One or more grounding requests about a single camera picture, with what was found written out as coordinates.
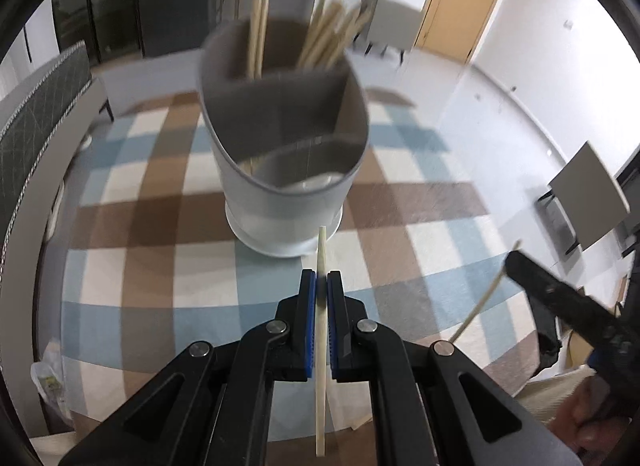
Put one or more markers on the grey utensil holder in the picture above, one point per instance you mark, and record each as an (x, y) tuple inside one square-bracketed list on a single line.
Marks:
[(280, 211)]

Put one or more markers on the grey nightstand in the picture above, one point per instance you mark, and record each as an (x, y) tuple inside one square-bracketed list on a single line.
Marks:
[(395, 20)]

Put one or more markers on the bundle of wooden chopsticks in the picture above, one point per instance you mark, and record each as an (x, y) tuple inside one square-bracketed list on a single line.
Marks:
[(325, 35)]

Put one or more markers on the brown cardboard piece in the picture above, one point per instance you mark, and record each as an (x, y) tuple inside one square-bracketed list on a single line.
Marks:
[(577, 351)]

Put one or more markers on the grey chair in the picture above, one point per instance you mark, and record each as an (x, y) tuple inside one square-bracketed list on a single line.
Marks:
[(590, 196)]

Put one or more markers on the grey bed frame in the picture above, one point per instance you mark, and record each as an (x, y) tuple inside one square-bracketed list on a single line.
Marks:
[(25, 346)]

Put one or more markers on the pale wooden chopstick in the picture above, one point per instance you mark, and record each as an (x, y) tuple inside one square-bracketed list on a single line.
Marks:
[(255, 30), (322, 256), (264, 30), (480, 303)]

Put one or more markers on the dark glass wardrobe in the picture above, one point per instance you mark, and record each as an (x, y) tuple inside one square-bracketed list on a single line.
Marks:
[(100, 5)]

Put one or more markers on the person's right hand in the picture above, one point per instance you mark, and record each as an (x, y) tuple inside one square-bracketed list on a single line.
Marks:
[(580, 421)]

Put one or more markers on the clear plastic bag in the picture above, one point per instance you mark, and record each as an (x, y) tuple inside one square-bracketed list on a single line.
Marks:
[(50, 381)]

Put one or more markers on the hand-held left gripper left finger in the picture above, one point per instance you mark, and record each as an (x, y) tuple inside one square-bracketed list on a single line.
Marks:
[(309, 326)]

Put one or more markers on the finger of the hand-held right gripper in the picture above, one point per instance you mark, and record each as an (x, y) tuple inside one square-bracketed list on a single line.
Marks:
[(560, 296), (547, 341)]

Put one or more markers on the white wardrobe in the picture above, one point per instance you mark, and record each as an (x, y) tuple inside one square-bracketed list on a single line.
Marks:
[(42, 30)]

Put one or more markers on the checked tablecloth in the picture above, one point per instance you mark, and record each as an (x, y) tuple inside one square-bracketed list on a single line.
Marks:
[(425, 206)]

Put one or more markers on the beige cloth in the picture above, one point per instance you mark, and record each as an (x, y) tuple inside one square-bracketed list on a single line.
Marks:
[(550, 391)]

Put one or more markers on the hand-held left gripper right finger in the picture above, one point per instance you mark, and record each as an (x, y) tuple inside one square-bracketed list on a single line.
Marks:
[(334, 326)]

